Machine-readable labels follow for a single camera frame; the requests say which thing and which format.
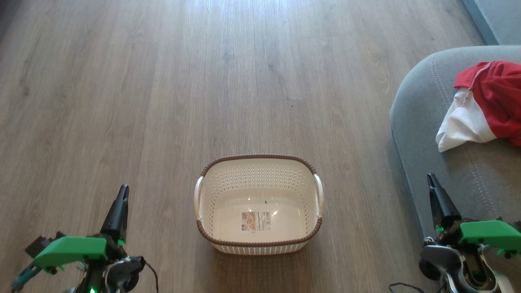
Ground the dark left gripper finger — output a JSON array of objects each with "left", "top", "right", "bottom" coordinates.
[{"left": 100, "top": 184, "right": 130, "bottom": 244}]

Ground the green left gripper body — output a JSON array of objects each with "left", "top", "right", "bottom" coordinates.
[{"left": 33, "top": 233, "right": 127, "bottom": 274}]

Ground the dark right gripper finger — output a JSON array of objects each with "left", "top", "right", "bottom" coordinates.
[{"left": 426, "top": 173, "right": 463, "bottom": 230}]

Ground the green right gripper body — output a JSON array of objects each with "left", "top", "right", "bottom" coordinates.
[{"left": 423, "top": 218, "right": 521, "bottom": 259}]

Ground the red and white clothing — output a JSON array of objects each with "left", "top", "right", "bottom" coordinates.
[{"left": 435, "top": 60, "right": 521, "bottom": 153}]

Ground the cream basket with brown rim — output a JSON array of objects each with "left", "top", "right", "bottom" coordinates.
[{"left": 194, "top": 153, "right": 325, "bottom": 256}]

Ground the grey fabric sofa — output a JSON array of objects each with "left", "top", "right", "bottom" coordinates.
[{"left": 389, "top": 0, "right": 521, "bottom": 293}]

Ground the printed label sticker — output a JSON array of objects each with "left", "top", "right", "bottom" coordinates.
[{"left": 241, "top": 211, "right": 272, "bottom": 233}]

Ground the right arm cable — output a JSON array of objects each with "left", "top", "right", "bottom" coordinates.
[{"left": 388, "top": 282, "right": 445, "bottom": 293}]

